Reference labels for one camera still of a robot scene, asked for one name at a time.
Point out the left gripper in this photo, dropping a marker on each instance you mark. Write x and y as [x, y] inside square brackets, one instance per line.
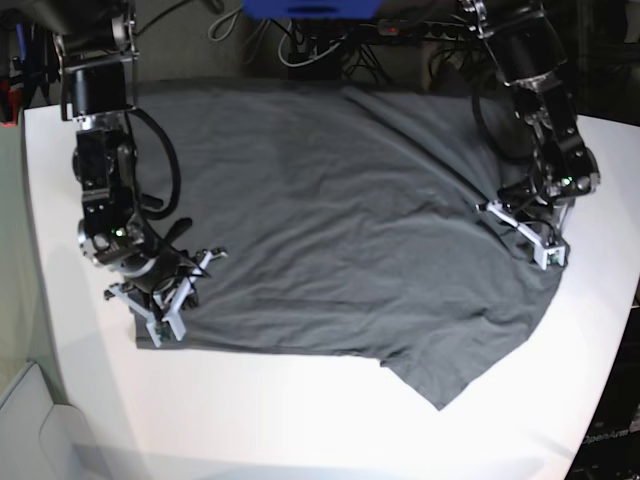
[546, 217]

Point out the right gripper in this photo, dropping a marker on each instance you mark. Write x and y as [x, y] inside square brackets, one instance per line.
[153, 285]

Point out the grey t-shirt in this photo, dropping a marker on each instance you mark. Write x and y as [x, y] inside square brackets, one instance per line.
[342, 239]

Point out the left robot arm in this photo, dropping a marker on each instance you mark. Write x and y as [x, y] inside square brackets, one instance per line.
[528, 55]

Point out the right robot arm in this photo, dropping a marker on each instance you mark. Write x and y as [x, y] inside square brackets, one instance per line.
[89, 48]

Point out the grey bin at table corner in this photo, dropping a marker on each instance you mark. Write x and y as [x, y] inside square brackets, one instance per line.
[41, 439]

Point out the red clamp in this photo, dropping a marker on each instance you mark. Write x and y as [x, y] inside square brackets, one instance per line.
[10, 104]

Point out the blue box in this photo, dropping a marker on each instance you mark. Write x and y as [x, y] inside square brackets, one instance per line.
[311, 9]

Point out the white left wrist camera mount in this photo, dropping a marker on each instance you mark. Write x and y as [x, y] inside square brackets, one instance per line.
[549, 248]

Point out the black power strip red switch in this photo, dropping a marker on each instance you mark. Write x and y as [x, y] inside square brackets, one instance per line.
[424, 30]

